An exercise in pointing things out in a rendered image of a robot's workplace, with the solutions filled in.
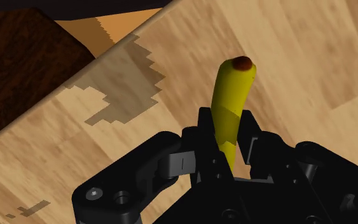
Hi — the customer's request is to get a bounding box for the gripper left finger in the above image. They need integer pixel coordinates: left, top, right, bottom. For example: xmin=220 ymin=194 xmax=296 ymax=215
xmin=71 ymin=106 xmax=236 ymax=224

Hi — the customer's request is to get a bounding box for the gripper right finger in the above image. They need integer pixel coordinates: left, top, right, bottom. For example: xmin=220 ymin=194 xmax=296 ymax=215
xmin=237 ymin=109 xmax=358 ymax=224

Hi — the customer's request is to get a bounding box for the yellow banana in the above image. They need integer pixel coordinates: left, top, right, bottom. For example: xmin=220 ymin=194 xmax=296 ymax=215
xmin=210 ymin=56 xmax=258 ymax=172

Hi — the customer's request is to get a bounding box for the dark brown wooden robot stand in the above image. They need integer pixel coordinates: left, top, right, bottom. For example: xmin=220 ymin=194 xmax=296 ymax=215
xmin=0 ymin=7 xmax=97 ymax=146

